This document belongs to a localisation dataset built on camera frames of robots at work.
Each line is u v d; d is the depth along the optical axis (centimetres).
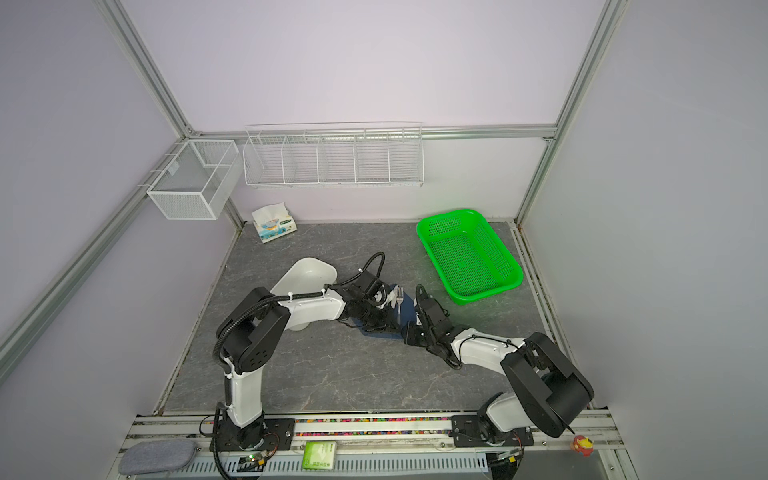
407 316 94
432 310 70
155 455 69
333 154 97
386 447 74
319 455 69
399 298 99
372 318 81
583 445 67
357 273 79
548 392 43
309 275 104
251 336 51
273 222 113
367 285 77
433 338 69
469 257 109
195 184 100
